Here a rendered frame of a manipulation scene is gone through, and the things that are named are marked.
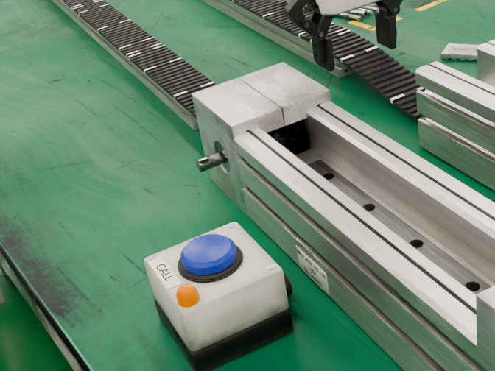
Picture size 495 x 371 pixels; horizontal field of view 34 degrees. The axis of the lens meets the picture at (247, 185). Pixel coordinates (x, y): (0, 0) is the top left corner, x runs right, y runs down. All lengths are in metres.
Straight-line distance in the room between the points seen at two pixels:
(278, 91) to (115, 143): 0.25
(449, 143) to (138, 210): 0.30
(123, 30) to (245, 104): 0.47
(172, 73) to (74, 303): 0.38
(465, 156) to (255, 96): 0.20
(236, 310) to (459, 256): 0.16
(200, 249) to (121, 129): 0.40
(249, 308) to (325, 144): 0.20
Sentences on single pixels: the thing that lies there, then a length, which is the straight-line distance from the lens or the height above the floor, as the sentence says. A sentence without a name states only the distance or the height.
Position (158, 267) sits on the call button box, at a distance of 0.60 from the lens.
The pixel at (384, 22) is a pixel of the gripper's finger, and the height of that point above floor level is 0.84.
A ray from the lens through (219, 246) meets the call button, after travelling 0.58.
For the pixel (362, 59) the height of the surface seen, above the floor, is 0.81.
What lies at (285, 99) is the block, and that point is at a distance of 0.72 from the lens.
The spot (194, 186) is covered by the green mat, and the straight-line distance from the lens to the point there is 0.80.
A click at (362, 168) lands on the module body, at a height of 0.84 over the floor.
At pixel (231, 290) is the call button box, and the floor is 0.84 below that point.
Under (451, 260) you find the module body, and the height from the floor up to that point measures 0.84.
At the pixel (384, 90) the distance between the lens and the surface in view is 0.89.
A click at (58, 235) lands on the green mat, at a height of 0.78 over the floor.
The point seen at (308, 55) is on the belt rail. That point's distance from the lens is 1.03.
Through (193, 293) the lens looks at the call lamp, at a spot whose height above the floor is 0.85.
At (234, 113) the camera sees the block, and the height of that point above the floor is 0.87.
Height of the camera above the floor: 1.18
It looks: 31 degrees down
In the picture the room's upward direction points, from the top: 11 degrees counter-clockwise
